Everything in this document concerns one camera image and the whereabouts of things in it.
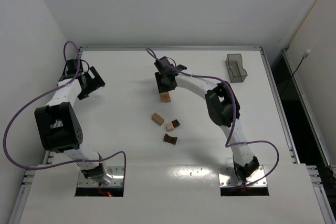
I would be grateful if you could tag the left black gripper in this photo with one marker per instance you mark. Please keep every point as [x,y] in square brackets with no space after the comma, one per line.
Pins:
[90,85]

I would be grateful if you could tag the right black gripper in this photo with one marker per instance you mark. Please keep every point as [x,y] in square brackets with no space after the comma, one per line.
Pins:
[165,84]

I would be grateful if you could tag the long light wood block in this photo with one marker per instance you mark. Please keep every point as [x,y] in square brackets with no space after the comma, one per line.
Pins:
[162,96]

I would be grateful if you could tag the light rectangular wood block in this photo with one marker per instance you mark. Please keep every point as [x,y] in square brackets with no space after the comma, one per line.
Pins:
[157,119]

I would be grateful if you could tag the smoky transparent plastic bin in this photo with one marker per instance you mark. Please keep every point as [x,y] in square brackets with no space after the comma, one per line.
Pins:
[235,69]

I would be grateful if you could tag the small light wood cube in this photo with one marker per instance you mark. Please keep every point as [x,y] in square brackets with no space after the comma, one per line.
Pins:
[167,97]

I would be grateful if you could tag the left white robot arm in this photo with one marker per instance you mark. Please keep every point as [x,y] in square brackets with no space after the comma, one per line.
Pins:
[58,126]

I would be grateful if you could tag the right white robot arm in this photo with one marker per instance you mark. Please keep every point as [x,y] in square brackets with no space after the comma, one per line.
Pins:
[223,109]

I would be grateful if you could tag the dark brown arch block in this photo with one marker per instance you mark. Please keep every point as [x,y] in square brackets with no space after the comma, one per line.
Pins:
[170,139]

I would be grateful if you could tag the dark brown wood cube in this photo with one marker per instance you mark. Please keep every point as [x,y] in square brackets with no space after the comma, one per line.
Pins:
[175,123]

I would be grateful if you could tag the aluminium table frame rail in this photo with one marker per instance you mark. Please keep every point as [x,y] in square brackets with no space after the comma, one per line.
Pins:
[172,48]

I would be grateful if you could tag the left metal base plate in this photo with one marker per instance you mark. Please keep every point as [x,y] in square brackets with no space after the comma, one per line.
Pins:
[112,179]

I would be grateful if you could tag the metal base plate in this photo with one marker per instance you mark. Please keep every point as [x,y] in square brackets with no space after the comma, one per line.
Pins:
[228,178]
[112,179]

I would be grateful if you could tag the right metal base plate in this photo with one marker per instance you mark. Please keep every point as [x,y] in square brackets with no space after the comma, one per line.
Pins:
[228,178]

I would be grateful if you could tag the black cable white plug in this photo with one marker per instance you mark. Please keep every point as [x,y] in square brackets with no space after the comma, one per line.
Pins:
[304,56]

